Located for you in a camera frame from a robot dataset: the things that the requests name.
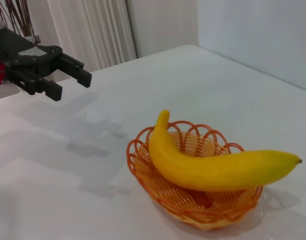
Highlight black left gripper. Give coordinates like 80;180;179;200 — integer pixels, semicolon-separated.
0;27;92;102

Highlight yellow banana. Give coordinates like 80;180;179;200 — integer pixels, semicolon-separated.
148;109;303;193

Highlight orange woven plastic basket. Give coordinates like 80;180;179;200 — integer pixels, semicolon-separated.
127;120;264;231

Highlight white pleated curtain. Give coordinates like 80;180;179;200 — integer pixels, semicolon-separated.
46;0;137;74

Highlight dried brown branches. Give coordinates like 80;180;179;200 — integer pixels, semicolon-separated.
0;0;35;38

